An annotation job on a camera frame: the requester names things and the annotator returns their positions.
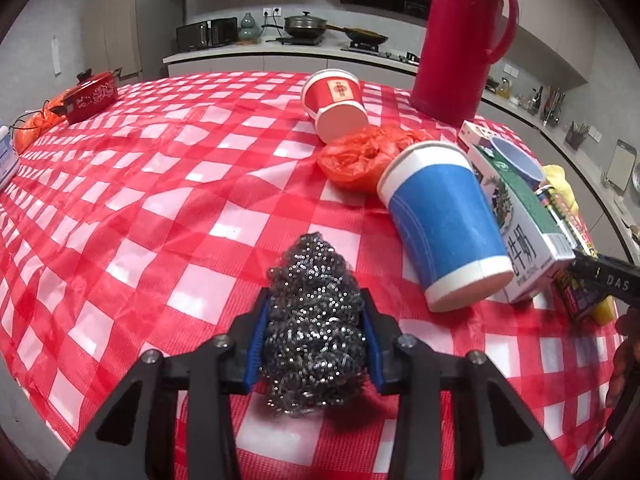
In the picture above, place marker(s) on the light blue plastic cup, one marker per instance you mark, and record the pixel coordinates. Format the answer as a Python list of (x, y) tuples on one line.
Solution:
[(520, 162)]

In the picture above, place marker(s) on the black induction cooker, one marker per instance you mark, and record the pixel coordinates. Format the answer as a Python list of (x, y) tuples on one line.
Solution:
[(297, 40)]

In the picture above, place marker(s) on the orange plastic bag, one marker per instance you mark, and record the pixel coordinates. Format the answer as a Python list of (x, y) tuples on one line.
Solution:
[(355, 157)]

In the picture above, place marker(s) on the black wok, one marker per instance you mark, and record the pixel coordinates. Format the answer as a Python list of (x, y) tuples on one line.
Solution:
[(365, 36)]

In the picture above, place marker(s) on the small red white box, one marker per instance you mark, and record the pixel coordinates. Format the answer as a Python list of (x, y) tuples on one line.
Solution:
[(475, 134)]

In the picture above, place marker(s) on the steel wool scrubber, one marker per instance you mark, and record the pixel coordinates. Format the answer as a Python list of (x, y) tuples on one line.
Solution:
[(315, 320)]

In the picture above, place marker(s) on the red checked tablecloth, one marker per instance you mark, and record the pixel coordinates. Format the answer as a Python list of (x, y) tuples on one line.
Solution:
[(150, 210)]

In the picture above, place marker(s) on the white wall socket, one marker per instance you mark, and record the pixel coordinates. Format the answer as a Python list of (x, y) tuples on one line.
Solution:
[(272, 10)]

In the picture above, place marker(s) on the black gas stove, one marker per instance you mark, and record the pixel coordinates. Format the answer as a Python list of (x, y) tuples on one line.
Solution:
[(380, 52)]

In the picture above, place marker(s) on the colourful printed packet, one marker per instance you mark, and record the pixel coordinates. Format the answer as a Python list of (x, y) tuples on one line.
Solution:
[(580, 296)]

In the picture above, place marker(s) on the dark utensil holder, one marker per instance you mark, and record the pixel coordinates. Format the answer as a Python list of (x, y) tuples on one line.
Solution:
[(576, 137)]

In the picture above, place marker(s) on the grey pan with lid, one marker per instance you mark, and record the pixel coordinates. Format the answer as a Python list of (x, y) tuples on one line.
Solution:
[(305, 25)]

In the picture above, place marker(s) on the white blue packet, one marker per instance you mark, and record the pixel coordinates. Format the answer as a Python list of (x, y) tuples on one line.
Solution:
[(6, 157)]

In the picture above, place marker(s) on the red paper cup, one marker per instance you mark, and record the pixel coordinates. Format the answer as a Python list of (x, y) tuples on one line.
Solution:
[(335, 95)]

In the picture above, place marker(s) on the round metal steamer tray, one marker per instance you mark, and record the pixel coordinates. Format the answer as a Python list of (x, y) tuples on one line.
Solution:
[(636, 177)]

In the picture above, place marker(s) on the green ceramic vase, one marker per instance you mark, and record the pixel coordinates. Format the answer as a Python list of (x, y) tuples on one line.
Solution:
[(248, 30)]

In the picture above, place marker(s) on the green white milk carton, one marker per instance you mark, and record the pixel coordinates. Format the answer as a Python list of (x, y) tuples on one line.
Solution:
[(525, 230)]

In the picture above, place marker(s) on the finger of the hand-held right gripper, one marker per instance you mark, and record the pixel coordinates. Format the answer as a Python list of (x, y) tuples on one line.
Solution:
[(610, 280)]

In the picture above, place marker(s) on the white cutting board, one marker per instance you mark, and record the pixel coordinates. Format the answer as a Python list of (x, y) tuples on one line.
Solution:
[(619, 165)]

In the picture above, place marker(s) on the red thermos jug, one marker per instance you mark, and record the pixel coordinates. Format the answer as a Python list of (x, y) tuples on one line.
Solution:
[(455, 50)]

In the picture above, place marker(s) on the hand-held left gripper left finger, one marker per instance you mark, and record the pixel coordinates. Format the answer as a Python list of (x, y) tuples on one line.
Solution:
[(255, 342)]

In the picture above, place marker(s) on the black microwave oven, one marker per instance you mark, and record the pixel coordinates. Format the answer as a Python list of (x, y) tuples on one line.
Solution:
[(205, 34)]

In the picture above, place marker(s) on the crumpled orange bag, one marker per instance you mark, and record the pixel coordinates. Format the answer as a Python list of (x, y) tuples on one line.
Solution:
[(37, 127)]

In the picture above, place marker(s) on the utensil rack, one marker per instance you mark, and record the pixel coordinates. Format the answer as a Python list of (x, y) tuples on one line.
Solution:
[(552, 105)]

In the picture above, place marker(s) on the beige refrigerator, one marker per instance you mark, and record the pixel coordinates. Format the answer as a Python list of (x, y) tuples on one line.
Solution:
[(115, 25)]

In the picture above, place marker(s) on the person's right hand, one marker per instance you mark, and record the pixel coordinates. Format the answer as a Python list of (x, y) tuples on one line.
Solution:
[(625, 365)]

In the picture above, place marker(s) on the yellow oil bottle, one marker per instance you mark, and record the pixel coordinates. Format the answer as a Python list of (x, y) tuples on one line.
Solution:
[(505, 89)]

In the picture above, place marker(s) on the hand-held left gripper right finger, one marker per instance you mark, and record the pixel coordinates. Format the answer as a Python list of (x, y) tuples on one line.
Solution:
[(373, 355)]

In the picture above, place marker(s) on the dark glass bottle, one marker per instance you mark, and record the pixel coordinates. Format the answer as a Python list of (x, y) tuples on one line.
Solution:
[(536, 100)]

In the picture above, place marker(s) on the blue paper cup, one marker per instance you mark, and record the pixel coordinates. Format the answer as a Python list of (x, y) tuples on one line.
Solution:
[(440, 220)]

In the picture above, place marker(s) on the yellow knitted cloth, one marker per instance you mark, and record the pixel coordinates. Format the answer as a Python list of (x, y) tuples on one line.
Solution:
[(562, 182)]

